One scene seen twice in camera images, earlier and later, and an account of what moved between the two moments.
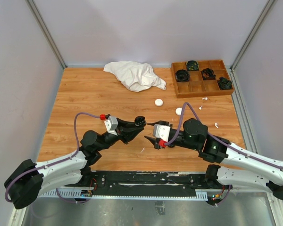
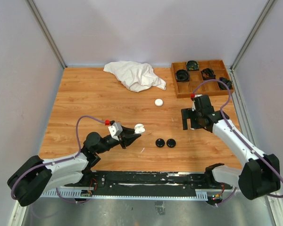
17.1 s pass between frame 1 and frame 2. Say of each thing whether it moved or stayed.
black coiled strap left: stayed
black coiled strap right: stayed
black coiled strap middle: stayed
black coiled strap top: stayed
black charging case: moved
